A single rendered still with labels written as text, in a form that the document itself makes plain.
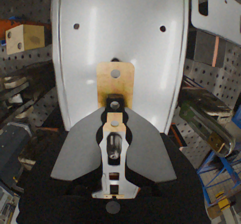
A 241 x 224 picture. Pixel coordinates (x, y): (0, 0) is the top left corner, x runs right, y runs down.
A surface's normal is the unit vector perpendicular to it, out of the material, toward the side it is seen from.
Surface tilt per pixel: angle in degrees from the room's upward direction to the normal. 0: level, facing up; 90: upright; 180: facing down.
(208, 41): 0
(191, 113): 78
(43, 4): 0
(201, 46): 0
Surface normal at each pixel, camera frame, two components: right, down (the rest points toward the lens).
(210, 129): -0.97, 0.08
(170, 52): 0.01, 0.47
